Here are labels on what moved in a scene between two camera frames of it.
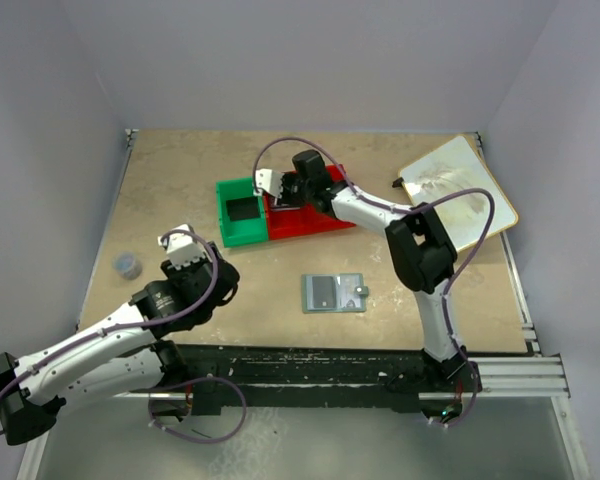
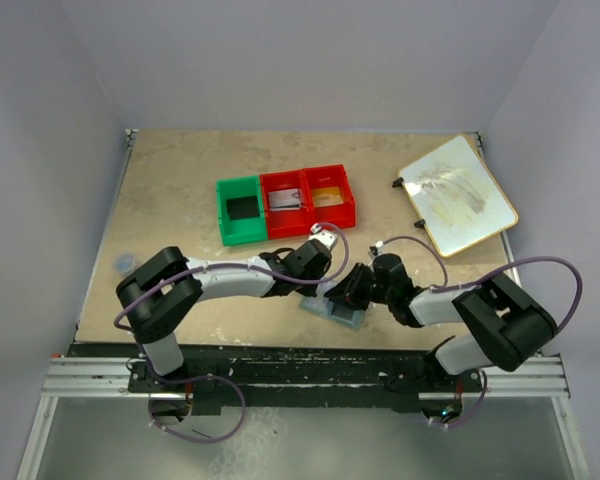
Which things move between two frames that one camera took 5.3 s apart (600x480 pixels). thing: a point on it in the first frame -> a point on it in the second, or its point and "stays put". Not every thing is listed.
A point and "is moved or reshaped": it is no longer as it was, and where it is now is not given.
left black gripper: [220, 275] -> [315, 255]
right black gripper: [284, 187] -> [356, 285]
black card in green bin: [243, 208] stays put
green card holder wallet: [350, 293] is moved or reshaped
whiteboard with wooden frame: [457, 182] stays put
